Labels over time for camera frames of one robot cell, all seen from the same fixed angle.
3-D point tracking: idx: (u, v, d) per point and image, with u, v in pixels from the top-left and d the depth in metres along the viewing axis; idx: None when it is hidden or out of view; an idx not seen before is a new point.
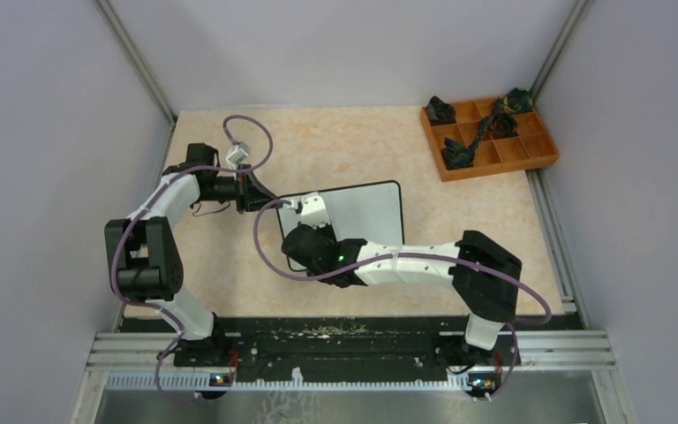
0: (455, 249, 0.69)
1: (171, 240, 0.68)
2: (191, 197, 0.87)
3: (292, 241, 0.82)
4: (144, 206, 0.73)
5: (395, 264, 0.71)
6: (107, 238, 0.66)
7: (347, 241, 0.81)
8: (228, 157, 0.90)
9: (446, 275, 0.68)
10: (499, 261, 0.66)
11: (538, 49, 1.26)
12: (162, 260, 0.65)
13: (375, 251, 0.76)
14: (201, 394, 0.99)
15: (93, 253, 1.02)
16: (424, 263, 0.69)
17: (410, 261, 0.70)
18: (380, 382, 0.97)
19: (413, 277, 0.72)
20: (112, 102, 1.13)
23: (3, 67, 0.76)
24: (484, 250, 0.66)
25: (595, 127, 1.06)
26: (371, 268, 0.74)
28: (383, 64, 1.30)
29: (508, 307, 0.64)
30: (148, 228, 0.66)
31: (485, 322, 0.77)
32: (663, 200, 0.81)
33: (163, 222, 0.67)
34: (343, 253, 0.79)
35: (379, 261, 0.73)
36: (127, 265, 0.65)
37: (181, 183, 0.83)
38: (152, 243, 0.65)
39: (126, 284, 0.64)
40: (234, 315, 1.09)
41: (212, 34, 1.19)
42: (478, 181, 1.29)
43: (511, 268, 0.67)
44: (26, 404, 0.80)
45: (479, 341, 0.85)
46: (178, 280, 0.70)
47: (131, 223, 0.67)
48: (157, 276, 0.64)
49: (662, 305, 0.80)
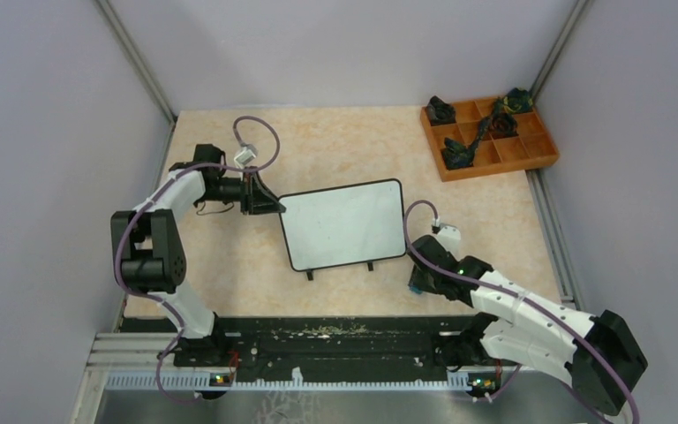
0: (591, 324, 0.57)
1: (175, 232, 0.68)
2: (195, 193, 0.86)
3: (418, 241, 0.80)
4: (150, 200, 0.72)
5: (517, 306, 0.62)
6: (112, 228, 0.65)
7: (471, 257, 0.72)
8: (236, 159, 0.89)
9: (568, 343, 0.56)
10: (629, 356, 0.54)
11: (538, 49, 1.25)
12: (166, 251, 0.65)
13: (501, 281, 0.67)
14: (202, 394, 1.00)
15: (92, 253, 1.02)
16: (547, 320, 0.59)
17: (534, 311, 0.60)
18: (380, 382, 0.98)
19: (526, 327, 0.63)
20: (111, 102, 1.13)
23: (3, 66, 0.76)
24: (620, 338, 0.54)
25: (596, 127, 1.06)
26: (488, 297, 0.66)
28: (384, 64, 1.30)
29: (619, 405, 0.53)
30: (154, 220, 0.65)
31: (545, 367, 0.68)
32: (662, 200, 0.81)
33: (168, 215, 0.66)
34: (463, 267, 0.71)
35: (500, 295, 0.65)
36: (131, 255, 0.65)
37: (187, 177, 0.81)
38: (157, 235, 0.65)
39: (130, 276, 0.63)
40: (234, 315, 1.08)
41: (211, 33, 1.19)
42: (478, 181, 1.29)
43: (636, 370, 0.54)
44: (26, 405, 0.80)
45: (496, 350, 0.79)
46: (181, 273, 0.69)
47: (136, 215, 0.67)
48: (161, 268, 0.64)
49: (662, 305, 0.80)
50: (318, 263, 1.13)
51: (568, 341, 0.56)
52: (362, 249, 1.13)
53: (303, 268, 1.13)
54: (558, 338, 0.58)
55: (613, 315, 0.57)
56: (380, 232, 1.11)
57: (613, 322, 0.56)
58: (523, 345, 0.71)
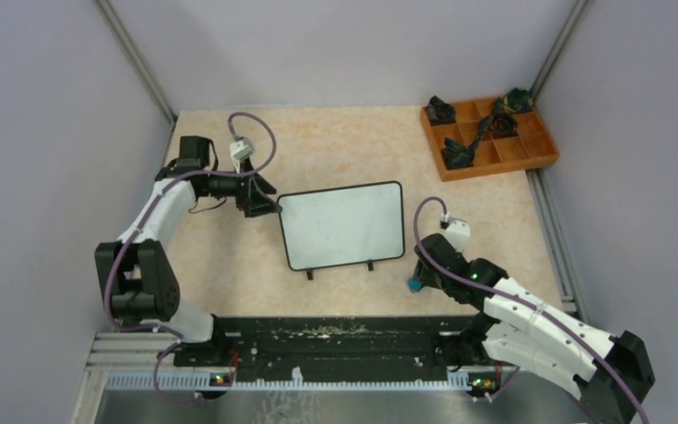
0: (610, 344, 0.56)
1: (165, 263, 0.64)
2: (186, 204, 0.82)
3: (428, 240, 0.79)
4: (135, 227, 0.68)
5: (536, 319, 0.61)
6: (96, 262, 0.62)
7: (485, 261, 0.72)
8: (233, 155, 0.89)
9: (588, 362, 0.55)
10: (642, 374, 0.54)
11: (539, 49, 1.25)
12: (157, 285, 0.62)
13: (516, 291, 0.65)
14: (201, 394, 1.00)
15: (91, 253, 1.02)
16: (565, 336, 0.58)
17: (552, 326, 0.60)
18: (381, 382, 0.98)
19: (541, 339, 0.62)
20: (111, 102, 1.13)
23: (3, 65, 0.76)
24: (637, 359, 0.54)
25: (596, 126, 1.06)
26: (503, 306, 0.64)
28: (384, 64, 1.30)
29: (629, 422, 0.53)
30: (141, 253, 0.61)
31: (550, 377, 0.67)
32: (663, 200, 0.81)
33: (156, 246, 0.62)
34: (476, 270, 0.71)
35: (516, 306, 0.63)
36: (120, 291, 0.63)
37: (175, 192, 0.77)
38: (146, 268, 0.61)
39: (120, 308, 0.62)
40: (234, 315, 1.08)
41: (212, 33, 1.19)
42: (478, 181, 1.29)
43: (645, 389, 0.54)
44: (26, 405, 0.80)
45: (495, 351, 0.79)
46: (175, 303, 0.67)
47: (123, 246, 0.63)
48: (153, 301, 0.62)
49: (663, 304, 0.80)
50: (317, 263, 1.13)
51: (589, 360, 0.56)
52: (362, 249, 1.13)
53: (302, 268, 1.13)
54: (576, 356, 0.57)
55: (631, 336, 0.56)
56: (379, 232, 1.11)
57: (631, 344, 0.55)
58: (528, 352, 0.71)
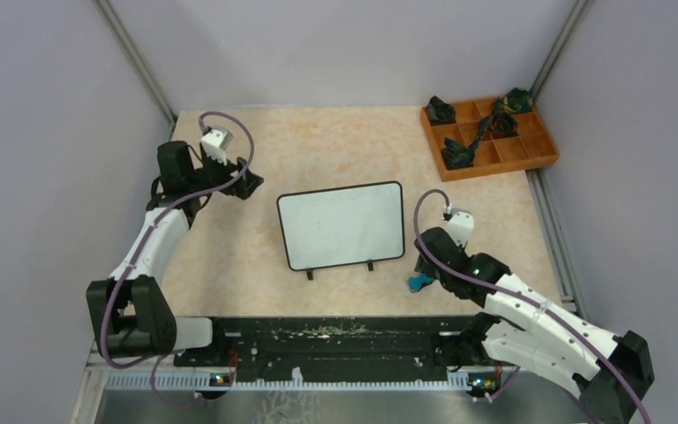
0: (614, 344, 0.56)
1: (160, 297, 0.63)
2: (179, 233, 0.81)
3: (428, 234, 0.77)
4: (128, 261, 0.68)
5: (539, 317, 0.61)
6: (89, 302, 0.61)
7: (485, 255, 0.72)
8: (217, 145, 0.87)
9: (591, 363, 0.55)
10: (642, 374, 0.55)
11: (539, 49, 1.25)
12: (153, 321, 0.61)
13: (518, 288, 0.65)
14: (202, 394, 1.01)
15: (91, 253, 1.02)
16: (568, 335, 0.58)
17: (555, 325, 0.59)
18: (380, 382, 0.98)
19: (544, 338, 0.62)
20: (111, 102, 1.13)
23: (3, 66, 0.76)
24: (640, 359, 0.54)
25: (596, 126, 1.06)
26: (506, 304, 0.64)
28: (384, 64, 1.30)
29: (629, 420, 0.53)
30: (135, 291, 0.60)
31: (549, 375, 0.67)
32: (663, 200, 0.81)
33: (150, 283, 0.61)
34: (478, 266, 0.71)
35: (519, 303, 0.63)
36: (115, 329, 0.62)
37: (168, 221, 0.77)
38: (140, 306, 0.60)
39: (115, 347, 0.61)
40: (234, 315, 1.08)
41: (211, 33, 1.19)
42: (478, 181, 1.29)
43: (644, 388, 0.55)
44: (26, 405, 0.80)
45: (494, 350, 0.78)
46: (172, 337, 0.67)
47: (116, 283, 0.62)
48: (148, 339, 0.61)
49: (662, 304, 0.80)
50: (317, 263, 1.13)
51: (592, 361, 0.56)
52: (362, 249, 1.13)
53: (302, 268, 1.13)
54: (579, 356, 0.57)
55: (635, 336, 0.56)
56: (379, 232, 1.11)
57: (635, 344, 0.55)
58: (527, 352, 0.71)
